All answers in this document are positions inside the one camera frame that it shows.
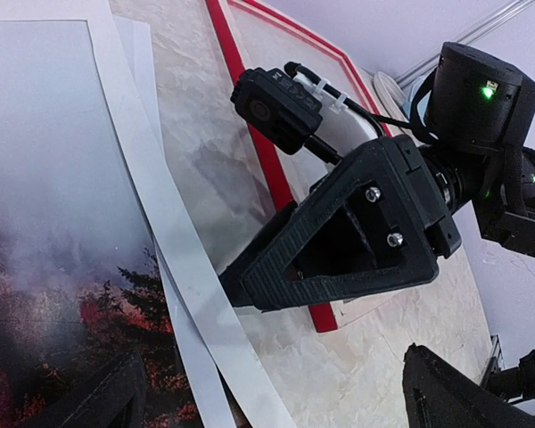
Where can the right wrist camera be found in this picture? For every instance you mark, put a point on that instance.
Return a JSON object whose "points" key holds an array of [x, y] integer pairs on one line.
{"points": [[281, 109]]}

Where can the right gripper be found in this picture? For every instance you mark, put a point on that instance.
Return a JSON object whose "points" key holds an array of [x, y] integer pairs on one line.
{"points": [[468, 147]]}

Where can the white patterned plate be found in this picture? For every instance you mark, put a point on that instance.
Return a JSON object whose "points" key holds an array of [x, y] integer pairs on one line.
{"points": [[389, 92]]}

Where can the white mat board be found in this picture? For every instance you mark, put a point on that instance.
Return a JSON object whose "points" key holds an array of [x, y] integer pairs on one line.
{"points": [[214, 329]]}

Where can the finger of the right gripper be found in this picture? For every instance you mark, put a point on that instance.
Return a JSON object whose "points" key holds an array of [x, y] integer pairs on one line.
{"points": [[231, 276], [358, 233]]}

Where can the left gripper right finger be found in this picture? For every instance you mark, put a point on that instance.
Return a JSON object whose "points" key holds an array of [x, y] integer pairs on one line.
{"points": [[437, 395]]}

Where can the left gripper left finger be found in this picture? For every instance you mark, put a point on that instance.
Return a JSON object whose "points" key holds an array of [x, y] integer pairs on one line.
{"points": [[112, 396]]}

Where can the light blue mug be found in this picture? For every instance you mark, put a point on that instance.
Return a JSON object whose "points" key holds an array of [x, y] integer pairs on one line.
{"points": [[411, 94]]}

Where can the red wooden picture frame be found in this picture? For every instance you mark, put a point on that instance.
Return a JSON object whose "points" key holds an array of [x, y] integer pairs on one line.
{"points": [[254, 34]]}

